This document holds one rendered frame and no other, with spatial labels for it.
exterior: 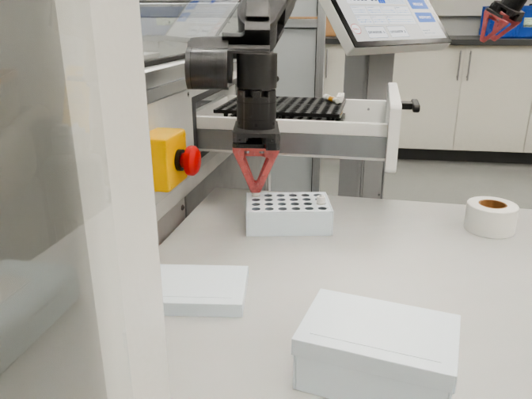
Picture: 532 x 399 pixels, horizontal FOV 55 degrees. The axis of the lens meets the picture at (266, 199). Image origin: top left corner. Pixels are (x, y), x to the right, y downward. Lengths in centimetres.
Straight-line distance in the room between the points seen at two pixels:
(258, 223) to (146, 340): 55
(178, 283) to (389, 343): 26
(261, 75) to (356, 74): 126
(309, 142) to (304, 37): 177
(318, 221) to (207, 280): 21
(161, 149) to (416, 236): 38
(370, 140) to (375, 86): 113
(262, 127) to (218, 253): 19
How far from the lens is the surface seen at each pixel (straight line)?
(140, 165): 16
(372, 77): 195
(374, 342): 43
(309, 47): 260
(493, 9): 154
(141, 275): 16
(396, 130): 82
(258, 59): 71
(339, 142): 84
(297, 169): 271
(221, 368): 48
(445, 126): 404
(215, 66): 71
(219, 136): 88
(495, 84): 406
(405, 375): 42
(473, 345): 54
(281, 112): 90
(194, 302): 55
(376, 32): 182
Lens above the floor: 106
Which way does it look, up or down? 20 degrees down
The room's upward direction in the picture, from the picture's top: straight up
